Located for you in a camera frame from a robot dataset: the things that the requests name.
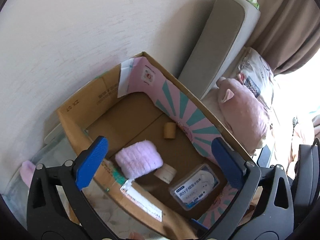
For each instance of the brown tape roll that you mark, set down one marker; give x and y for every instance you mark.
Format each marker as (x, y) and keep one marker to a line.
(169, 131)

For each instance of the clear plastic box blue label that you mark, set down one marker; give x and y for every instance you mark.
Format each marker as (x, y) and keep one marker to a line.
(192, 187)

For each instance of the grey padded headboard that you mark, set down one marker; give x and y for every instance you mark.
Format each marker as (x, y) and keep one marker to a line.
(220, 42)

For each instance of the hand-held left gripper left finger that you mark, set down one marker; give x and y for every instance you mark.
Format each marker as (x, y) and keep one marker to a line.
(91, 161)

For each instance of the beige curtain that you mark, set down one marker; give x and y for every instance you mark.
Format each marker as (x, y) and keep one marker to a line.
(287, 25)

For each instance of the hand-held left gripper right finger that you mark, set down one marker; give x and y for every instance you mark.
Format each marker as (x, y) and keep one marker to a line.
(227, 166)

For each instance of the white flat board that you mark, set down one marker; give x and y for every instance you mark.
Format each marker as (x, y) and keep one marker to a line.
(53, 135)

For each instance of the printed plastic bag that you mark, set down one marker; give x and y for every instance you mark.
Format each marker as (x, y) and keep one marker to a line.
(260, 75)

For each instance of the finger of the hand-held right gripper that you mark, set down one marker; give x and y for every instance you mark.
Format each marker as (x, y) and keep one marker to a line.
(200, 224)
(263, 156)

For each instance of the lilac fluffy headband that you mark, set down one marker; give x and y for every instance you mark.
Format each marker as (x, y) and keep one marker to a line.
(26, 171)
(137, 158)

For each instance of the pink printed cardboard box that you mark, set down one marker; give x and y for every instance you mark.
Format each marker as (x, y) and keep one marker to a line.
(140, 112)

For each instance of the pink plush pillow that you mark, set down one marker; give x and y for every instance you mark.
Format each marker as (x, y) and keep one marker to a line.
(242, 110)

